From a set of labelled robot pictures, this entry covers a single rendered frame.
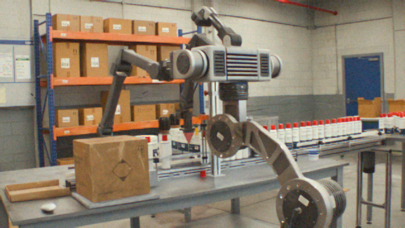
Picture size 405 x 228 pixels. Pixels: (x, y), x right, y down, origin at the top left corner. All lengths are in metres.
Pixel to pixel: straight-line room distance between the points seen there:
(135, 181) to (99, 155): 0.22
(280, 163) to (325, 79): 9.40
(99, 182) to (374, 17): 9.12
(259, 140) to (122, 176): 0.67
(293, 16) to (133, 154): 9.12
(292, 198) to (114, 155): 0.83
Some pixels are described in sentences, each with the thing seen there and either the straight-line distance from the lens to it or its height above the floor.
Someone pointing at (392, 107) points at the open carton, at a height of 0.97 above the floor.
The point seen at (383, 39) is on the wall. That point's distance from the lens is 10.27.
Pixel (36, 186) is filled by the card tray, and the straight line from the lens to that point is 2.45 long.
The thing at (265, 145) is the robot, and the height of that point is 1.11.
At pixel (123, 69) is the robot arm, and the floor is 1.47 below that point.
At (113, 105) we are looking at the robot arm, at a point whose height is 1.28.
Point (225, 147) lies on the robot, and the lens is 1.86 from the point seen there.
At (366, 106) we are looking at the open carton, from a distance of 8.03.
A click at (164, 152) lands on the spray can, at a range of 2.51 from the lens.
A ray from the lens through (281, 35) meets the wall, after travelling 10.33.
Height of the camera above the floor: 1.33
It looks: 3 degrees down
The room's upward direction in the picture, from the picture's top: 2 degrees counter-clockwise
